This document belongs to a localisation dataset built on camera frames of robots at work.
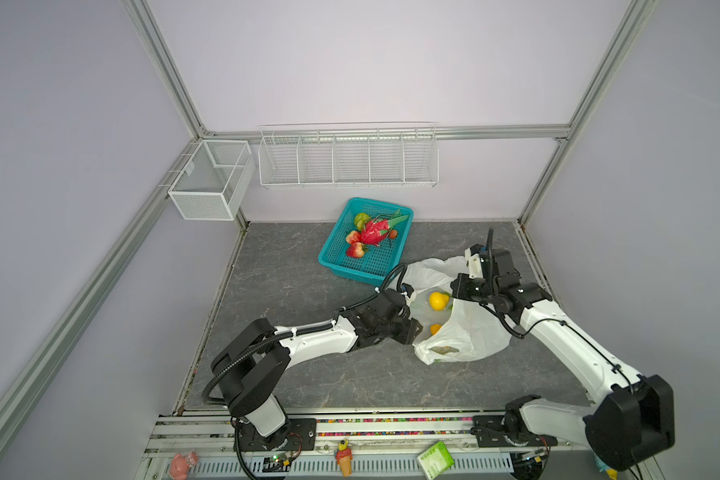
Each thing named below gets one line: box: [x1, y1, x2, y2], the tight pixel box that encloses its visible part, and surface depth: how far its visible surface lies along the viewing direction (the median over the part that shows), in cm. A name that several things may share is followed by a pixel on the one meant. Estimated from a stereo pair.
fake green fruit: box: [354, 212, 370, 231], surface depth 117 cm
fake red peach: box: [346, 230, 361, 244], surface depth 114 cm
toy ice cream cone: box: [336, 438, 353, 477], surface depth 71 cm
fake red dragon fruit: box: [360, 209, 409, 246], surface depth 111 cm
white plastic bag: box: [398, 256, 512, 365], surface depth 81 cm
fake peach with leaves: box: [346, 242, 368, 258], surface depth 110 cm
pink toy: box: [170, 450, 198, 480], surface depth 70 cm
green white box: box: [417, 441, 455, 480], surface depth 70 cm
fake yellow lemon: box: [429, 291, 450, 311], surface depth 96 cm
